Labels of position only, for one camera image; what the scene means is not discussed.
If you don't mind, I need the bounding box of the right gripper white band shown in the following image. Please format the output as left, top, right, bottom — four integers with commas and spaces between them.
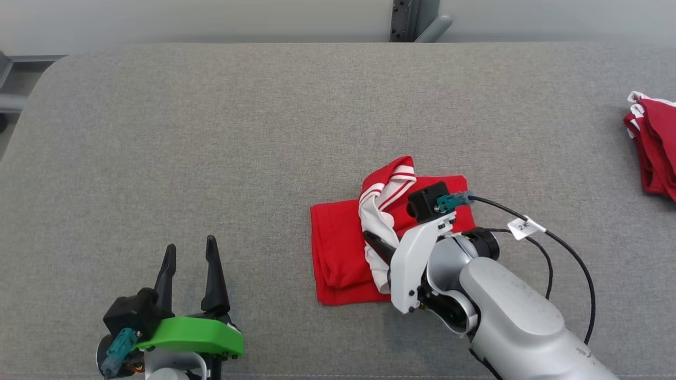
363, 211, 457, 315

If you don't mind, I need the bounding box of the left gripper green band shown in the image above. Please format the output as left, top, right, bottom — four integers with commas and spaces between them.
124, 235, 245, 377

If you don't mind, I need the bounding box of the red basketball jersey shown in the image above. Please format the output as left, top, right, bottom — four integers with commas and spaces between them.
310, 156, 476, 307

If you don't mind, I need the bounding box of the red shorts white trim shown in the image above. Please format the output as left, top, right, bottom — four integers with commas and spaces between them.
623, 91, 676, 202

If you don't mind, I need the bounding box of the left camera cable teal plug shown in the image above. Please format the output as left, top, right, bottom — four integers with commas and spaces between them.
99, 327, 140, 379

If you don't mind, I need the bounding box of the white cable tag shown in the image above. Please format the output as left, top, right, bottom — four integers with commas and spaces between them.
507, 217, 547, 241

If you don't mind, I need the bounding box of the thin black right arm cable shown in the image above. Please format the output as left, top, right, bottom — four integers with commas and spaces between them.
475, 227, 554, 300

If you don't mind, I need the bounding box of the grey metal partition post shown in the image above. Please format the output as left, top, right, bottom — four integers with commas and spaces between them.
389, 0, 453, 43

